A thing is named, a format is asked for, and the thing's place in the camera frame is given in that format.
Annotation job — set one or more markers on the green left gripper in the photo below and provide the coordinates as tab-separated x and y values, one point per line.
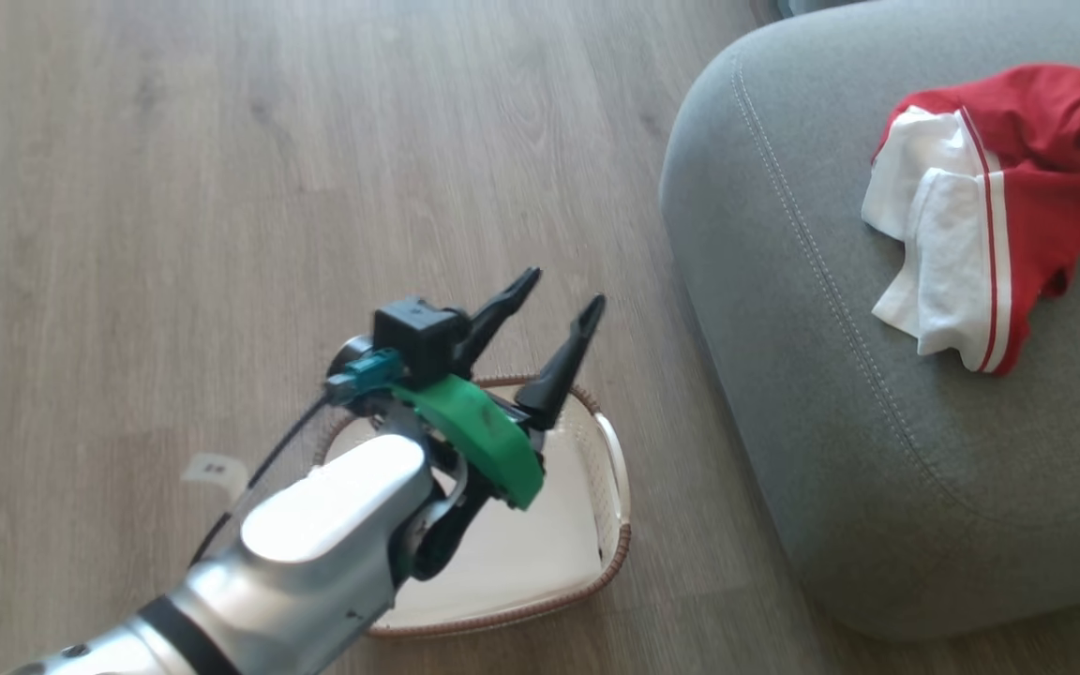
484	431

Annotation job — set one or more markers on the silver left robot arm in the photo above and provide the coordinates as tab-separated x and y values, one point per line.
315	544

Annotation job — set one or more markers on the cream perforated plastic laundry basket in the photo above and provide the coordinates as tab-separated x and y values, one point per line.
540	553

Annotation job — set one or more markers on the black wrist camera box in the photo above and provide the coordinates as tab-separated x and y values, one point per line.
418	337

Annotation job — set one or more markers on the red and white garment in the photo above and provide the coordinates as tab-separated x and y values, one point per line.
1027	169

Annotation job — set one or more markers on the grey fabric sofa seat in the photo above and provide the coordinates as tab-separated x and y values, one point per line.
877	450

